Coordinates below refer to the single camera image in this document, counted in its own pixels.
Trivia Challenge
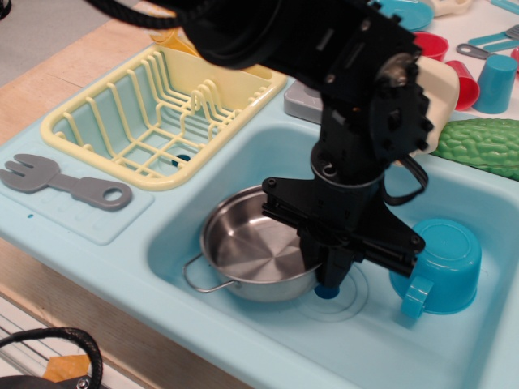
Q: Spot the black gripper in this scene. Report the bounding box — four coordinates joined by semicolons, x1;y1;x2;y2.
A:
262;142;426;289

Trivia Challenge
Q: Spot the small steel pan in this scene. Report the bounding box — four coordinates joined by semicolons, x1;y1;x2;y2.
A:
182;186;320;303

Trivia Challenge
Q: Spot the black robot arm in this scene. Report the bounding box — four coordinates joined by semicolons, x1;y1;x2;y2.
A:
94;1;432;298

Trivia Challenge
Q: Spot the light blue toy sink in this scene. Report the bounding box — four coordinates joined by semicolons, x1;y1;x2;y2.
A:
1;98;518;388

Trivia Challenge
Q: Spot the yellow plastic drying rack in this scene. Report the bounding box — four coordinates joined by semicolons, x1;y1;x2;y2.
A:
41;45;287;191

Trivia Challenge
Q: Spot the grey toy faucet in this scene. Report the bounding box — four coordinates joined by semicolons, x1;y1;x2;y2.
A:
284;81;323;124

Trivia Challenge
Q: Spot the green bumpy toy gourd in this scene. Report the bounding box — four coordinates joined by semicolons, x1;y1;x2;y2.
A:
433;118;518;181

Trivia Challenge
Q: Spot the cream plastic detergent bottle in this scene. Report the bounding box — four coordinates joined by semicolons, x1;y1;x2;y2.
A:
395;55;461;168

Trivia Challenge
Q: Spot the grey plastic toy fork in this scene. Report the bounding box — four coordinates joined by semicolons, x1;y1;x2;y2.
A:
1;153;133;212

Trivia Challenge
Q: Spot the red plastic bowl cup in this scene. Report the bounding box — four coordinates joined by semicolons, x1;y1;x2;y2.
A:
414;32;449;62

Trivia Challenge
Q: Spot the blue plastic tumbler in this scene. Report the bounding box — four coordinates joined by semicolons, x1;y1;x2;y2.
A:
473;54;518;114

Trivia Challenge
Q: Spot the blue plastic plate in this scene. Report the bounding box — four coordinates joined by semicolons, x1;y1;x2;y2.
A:
369;0;435;32

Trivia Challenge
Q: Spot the yellow dish brush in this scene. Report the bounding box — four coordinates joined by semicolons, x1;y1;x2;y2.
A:
149;28;200;57

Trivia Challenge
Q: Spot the cream toy object top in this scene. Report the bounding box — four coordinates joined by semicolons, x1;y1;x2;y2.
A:
428;0;474;17

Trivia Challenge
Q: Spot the orange tape piece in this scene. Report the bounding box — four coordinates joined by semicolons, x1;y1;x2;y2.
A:
42;355;90;383

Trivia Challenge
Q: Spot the blue toy spatula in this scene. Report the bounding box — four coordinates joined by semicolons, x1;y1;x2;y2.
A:
468;24;518;53

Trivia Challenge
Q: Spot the black device base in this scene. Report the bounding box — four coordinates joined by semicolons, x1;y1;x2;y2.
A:
1;375;92;389

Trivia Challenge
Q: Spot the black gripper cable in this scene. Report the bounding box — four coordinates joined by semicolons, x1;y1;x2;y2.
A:
380;153;429;207

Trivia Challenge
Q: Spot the blue plastic cup with handle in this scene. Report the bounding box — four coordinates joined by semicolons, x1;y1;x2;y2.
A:
390;218;482;319

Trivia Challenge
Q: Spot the black cable loop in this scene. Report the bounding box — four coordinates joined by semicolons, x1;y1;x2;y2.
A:
0;327;103;389

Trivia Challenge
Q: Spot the grey toy utensil handle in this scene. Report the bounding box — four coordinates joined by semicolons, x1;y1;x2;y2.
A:
456;43;491;60

